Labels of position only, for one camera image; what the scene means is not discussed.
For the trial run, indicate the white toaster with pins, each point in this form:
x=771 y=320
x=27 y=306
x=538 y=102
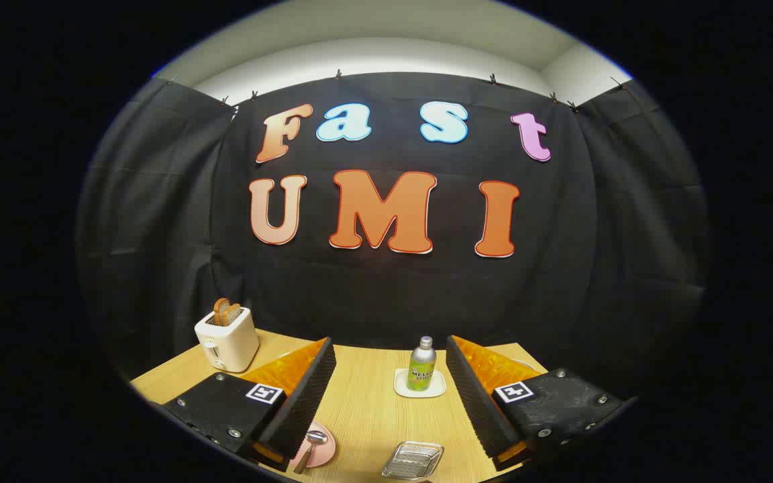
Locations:
x=229 y=345

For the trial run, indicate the green soda bottle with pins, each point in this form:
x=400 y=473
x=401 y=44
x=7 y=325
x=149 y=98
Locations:
x=421 y=369

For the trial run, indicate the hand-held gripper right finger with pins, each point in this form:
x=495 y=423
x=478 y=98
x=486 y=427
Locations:
x=477 y=402

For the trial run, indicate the white square coaster dish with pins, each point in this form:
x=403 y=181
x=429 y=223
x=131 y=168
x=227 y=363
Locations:
x=402 y=390

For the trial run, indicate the pink round plate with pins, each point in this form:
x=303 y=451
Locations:
x=325 y=453

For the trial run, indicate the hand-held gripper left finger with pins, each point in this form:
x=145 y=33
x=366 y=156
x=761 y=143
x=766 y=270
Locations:
x=306 y=402

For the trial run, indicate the brown toast slice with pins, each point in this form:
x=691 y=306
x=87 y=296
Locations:
x=221 y=310
x=234 y=315

